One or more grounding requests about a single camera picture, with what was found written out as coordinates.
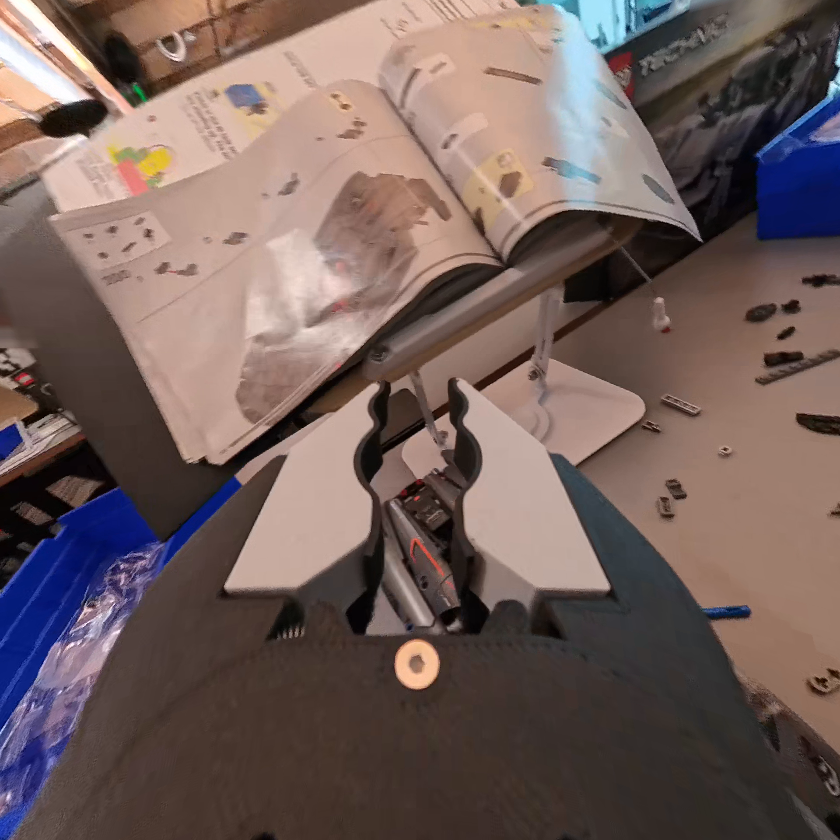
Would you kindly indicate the dark grey lego bracket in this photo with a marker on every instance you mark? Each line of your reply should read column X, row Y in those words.
column 666, row 507
column 676, row 489

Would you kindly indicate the clear plastic parts bags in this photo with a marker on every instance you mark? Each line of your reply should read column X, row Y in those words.
column 85, row 643

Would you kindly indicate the grey lego piece with cross hole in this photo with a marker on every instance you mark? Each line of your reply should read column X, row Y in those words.
column 823, row 682

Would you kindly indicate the black and brown lego connector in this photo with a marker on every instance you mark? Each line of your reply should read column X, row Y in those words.
column 783, row 359

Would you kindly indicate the grey lego sports car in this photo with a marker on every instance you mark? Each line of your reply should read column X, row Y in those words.
column 426, row 551

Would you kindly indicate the lego instruction book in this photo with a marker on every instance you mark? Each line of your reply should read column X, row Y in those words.
column 295, row 216

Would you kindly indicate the black long studded lego plate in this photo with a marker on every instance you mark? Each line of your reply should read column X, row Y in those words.
column 820, row 280

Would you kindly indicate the dark grey long lego plate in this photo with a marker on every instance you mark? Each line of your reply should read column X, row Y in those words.
column 800, row 367

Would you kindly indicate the cluttered background shelf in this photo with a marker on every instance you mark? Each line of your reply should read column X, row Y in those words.
column 33, row 459

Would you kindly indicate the black device with green light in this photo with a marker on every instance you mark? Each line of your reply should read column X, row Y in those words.
column 124, row 62

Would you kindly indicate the blue storage bin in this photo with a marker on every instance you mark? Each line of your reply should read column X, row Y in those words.
column 39, row 590
column 800, row 190

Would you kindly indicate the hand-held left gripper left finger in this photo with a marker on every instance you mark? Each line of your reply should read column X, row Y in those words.
column 302, row 525

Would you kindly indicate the black foam microphone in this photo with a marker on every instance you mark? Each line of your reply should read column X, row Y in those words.
column 72, row 118

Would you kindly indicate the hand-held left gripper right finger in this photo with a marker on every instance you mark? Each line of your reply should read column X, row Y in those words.
column 538, row 525

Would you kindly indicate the blue lego pin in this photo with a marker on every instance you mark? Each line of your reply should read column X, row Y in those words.
column 725, row 611

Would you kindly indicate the lego set box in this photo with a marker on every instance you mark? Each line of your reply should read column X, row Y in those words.
column 722, row 118

